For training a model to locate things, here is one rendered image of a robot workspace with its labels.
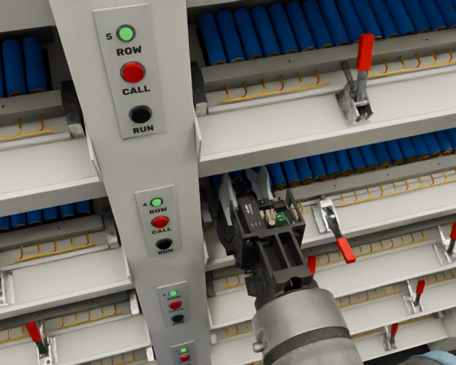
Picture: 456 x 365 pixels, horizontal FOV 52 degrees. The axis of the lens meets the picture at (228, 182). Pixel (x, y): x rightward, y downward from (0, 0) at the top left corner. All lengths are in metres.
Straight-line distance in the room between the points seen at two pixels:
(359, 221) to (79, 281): 0.39
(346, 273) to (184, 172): 0.46
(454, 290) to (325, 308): 0.71
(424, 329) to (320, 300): 0.86
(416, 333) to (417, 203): 0.62
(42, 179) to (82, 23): 0.17
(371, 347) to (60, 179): 0.95
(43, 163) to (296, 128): 0.26
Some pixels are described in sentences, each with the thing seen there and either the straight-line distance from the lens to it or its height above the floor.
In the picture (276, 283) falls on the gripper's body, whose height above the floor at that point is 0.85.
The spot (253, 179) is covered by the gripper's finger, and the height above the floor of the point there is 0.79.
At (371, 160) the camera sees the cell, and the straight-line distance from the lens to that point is 0.70.
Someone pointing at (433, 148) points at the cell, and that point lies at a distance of 0.76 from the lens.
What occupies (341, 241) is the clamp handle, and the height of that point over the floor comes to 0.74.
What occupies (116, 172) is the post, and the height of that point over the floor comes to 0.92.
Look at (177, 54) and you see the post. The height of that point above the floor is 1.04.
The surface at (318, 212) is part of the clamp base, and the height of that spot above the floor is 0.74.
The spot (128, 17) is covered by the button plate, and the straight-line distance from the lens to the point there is 0.36.
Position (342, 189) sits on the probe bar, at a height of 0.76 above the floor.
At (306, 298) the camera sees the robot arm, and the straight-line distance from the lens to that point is 0.46.
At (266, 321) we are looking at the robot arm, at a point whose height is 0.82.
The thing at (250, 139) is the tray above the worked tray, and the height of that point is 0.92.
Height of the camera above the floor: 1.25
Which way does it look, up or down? 48 degrees down
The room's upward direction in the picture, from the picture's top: straight up
